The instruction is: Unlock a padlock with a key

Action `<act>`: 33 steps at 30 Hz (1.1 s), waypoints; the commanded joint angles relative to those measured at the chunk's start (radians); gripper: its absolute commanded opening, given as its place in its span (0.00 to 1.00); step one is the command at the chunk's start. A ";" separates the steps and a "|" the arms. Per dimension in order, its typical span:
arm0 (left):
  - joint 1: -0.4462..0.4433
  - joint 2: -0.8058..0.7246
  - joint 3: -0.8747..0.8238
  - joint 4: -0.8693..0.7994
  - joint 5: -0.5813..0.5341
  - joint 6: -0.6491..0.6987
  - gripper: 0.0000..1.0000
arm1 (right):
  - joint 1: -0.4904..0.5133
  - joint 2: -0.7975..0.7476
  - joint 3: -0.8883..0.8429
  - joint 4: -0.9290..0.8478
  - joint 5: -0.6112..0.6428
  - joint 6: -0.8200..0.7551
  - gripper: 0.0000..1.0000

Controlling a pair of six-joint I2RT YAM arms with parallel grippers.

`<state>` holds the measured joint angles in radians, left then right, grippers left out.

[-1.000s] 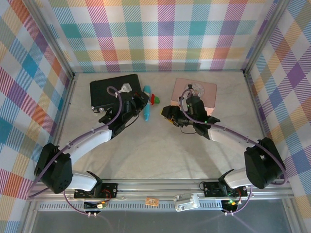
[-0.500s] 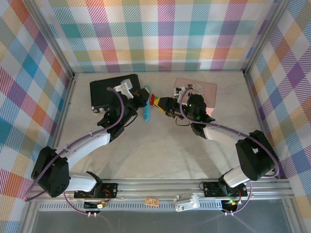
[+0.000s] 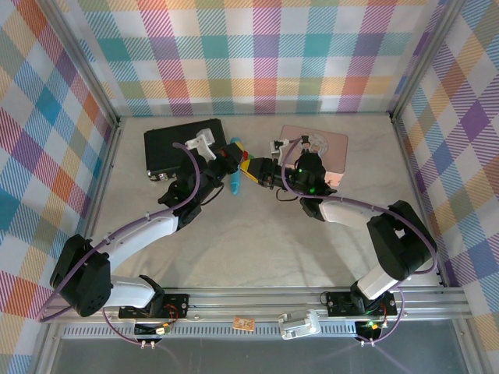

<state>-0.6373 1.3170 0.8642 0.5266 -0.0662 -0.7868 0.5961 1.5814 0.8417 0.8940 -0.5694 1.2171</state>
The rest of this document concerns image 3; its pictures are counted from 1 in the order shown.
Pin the teal blue marker pen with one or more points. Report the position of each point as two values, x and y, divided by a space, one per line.
236 183

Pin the aluminium frame post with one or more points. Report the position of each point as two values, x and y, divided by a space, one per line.
78 58
429 50

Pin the pink illustrated tin box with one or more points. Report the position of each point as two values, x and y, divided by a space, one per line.
331 148

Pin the perforated metal strip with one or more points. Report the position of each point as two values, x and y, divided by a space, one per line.
214 331

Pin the black briefcase with metal trim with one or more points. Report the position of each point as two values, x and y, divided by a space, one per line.
163 148

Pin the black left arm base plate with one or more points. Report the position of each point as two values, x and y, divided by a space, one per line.
175 305

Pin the white plastic mount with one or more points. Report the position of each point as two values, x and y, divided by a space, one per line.
298 323

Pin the orange sticker label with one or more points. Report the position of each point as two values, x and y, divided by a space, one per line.
243 323

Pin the aluminium mounting rail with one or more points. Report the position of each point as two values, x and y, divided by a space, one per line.
253 304

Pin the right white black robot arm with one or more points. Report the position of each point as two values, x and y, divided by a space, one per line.
397 249

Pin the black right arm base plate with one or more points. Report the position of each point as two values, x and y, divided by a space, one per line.
339 304

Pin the aluminium side floor bar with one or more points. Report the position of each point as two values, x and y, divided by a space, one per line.
105 175
409 163

